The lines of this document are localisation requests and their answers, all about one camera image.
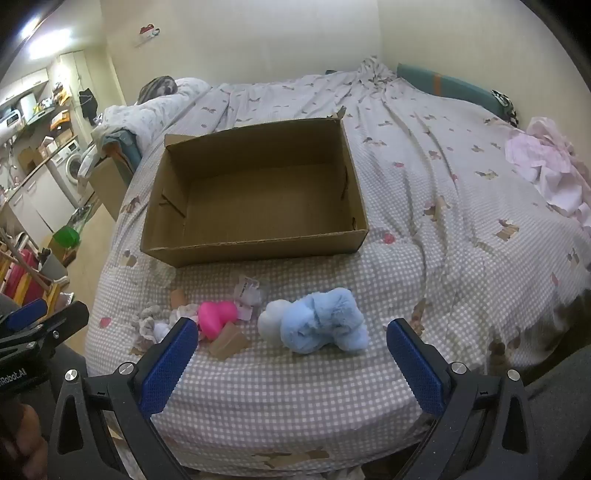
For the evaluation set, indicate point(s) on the grey lace scrunchie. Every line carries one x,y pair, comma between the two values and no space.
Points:
144,325

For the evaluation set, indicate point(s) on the black hanging garment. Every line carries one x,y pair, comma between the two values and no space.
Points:
87,104

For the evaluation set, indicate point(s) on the cardboard box beside bed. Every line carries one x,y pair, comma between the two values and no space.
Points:
108,184

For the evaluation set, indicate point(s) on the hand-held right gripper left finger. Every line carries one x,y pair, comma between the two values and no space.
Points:
171,364

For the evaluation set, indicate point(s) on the light blue plush toy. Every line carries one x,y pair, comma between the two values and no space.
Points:
318,318

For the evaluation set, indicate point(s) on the teal cushion with orange stripe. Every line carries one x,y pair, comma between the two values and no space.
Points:
461,90

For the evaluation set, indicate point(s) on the grey bin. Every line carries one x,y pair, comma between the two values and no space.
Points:
53,268

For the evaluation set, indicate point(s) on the white lace scrunchie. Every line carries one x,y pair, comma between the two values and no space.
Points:
162,330

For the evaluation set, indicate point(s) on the tan paper scrap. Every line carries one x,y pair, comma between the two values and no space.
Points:
179,297

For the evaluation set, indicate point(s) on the cluttered wooden shelf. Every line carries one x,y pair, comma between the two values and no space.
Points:
53,110

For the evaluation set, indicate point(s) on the white printed duvet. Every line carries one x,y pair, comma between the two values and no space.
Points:
152,108

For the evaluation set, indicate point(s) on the white washing machine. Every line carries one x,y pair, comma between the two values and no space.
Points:
71,166

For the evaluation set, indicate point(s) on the person's left hand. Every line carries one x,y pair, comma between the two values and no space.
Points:
23,438

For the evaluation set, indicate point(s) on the cardboard box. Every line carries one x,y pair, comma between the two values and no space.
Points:
258,198
108,184

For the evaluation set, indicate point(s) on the white cabinet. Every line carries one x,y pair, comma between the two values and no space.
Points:
37,203

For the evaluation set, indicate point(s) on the green bucket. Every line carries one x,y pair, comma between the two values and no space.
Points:
65,239

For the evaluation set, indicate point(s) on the checked printed bedsheet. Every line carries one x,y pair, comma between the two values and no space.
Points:
415,184

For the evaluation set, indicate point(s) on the brown foam block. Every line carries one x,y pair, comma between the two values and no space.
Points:
228,344

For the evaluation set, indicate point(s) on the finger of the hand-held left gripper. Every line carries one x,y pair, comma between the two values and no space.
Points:
64,321
25,316

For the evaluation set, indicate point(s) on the pink storage container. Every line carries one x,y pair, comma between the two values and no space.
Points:
21,281

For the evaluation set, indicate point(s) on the pink crumpled cloth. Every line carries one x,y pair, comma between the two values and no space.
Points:
549,166

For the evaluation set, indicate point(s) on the black and white checked item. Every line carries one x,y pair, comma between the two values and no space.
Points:
505,108

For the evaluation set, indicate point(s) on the grey striped pillow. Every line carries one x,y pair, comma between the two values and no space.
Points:
159,86

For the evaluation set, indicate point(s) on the red wall decoration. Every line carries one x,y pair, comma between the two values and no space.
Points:
150,30

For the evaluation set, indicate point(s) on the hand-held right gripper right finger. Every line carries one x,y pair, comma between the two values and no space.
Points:
418,369

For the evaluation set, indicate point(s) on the white soft ball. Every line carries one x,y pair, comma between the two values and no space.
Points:
270,323

